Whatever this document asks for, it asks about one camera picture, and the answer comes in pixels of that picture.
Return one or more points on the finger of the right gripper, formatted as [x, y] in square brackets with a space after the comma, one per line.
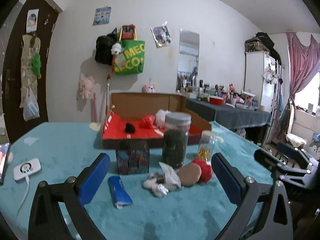
[290, 151]
[268, 159]

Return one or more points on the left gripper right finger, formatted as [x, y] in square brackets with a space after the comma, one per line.
[262, 210]

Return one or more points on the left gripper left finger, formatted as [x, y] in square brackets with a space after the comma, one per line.
[46, 220]

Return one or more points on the red plush ball with tag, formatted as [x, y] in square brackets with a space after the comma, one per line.
[206, 170]

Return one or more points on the tan round powder puff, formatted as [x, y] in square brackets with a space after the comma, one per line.
[189, 174]

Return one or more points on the blue cloth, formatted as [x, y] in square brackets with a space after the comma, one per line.
[119, 195]

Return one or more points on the white tissue cloth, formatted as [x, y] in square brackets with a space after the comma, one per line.
[171, 177]

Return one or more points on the white fluffy bunny hair clip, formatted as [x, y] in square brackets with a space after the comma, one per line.
[156, 183]

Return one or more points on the white mesh bath pouf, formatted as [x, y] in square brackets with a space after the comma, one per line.
[160, 118]

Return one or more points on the red mesh bath pouf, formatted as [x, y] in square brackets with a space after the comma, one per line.
[147, 122]

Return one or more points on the black fluffy scrunchie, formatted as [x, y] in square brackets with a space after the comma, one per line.
[130, 128]

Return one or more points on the side table grey cloth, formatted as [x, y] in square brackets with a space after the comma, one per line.
[229, 117]

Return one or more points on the white power bank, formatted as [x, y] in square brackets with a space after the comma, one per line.
[26, 169]

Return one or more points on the small jar gold capsules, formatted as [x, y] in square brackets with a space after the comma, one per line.
[206, 145]

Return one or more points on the red bowl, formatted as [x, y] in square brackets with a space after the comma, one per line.
[216, 100]

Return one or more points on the smartphone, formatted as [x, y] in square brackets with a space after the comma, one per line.
[4, 153]

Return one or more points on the large jar dark tea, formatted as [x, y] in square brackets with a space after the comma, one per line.
[175, 140]

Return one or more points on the white refrigerator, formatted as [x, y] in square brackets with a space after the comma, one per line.
[260, 78]

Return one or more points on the pink curtain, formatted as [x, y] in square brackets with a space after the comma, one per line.
[304, 62]

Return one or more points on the dark brown door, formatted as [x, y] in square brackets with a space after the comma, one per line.
[13, 115]

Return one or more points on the basket on refrigerator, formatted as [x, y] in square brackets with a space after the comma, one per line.
[254, 44]

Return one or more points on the white plastic bag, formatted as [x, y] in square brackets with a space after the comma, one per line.
[31, 108]

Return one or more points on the cardboard box red interior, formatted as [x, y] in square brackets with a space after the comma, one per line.
[134, 117]

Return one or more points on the pink cat plush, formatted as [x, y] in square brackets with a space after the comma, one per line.
[149, 88]

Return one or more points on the green plush dinosaur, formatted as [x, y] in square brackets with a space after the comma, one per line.
[36, 65]

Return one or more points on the green tote bag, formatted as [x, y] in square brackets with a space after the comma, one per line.
[131, 60]

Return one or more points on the beige hanging door organizer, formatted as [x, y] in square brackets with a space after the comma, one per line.
[30, 46]

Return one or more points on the red framed picture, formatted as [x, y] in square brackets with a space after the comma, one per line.
[128, 32]

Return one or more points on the photo card on door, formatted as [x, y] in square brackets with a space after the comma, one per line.
[32, 17]

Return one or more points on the wall mirror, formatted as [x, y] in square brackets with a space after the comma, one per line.
[188, 60]

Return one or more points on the pink plush on wall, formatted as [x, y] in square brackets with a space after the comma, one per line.
[85, 86]

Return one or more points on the photo collage on wall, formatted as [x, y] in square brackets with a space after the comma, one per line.
[161, 36]

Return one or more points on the black bag on wall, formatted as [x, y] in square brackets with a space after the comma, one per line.
[104, 45]

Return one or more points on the small white plush keychain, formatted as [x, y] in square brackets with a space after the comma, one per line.
[116, 49]

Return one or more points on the blue poster on wall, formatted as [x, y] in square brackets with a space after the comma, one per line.
[102, 16]

